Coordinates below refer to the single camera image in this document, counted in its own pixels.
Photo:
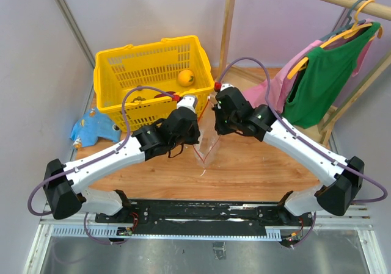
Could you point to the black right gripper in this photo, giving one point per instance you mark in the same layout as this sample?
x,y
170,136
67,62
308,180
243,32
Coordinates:
x,y
220,129

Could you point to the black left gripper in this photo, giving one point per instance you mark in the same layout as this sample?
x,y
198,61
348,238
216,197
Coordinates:
x,y
194,138

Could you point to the clear zip top bag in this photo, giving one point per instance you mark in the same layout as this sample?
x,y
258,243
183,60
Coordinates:
x,y
206,150

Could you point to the bunch of brown longans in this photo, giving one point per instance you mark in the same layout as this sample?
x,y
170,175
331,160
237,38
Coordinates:
x,y
138,100

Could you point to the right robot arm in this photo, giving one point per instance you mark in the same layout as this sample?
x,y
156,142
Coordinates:
x,y
339,182

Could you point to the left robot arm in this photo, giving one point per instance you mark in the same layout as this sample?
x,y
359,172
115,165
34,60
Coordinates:
x,y
67,185

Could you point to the dark red fruit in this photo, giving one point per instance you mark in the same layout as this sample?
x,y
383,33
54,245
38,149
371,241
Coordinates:
x,y
162,95

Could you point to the pink shirt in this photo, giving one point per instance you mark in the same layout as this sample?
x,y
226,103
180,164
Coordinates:
x,y
277,90

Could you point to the yellow plastic shopping basket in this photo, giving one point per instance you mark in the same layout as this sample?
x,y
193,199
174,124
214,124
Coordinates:
x,y
155,67

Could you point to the orange fruit with leaf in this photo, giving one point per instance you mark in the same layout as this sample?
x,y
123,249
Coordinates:
x,y
185,78

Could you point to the blue cartoon cloth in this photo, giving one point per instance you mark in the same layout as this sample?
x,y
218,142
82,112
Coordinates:
x,y
92,126

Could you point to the wooden clothes rack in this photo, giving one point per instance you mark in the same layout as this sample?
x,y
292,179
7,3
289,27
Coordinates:
x,y
274,31

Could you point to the green shirt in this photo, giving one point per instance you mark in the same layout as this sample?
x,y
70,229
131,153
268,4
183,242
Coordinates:
x,y
327,72

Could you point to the grey clothes hanger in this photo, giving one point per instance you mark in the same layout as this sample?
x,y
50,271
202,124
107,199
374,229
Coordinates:
x,y
345,20

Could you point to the yellow clothes hanger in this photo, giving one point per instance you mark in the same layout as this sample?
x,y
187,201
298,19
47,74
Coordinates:
x,y
345,32

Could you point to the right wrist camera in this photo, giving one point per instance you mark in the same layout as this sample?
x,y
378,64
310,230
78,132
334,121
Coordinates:
x,y
218,87

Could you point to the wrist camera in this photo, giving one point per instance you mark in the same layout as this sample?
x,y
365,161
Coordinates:
x,y
189,102
218,87

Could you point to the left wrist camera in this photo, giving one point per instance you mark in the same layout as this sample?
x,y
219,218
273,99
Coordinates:
x,y
189,102

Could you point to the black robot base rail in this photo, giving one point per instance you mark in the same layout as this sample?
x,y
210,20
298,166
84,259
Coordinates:
x,y
207,220

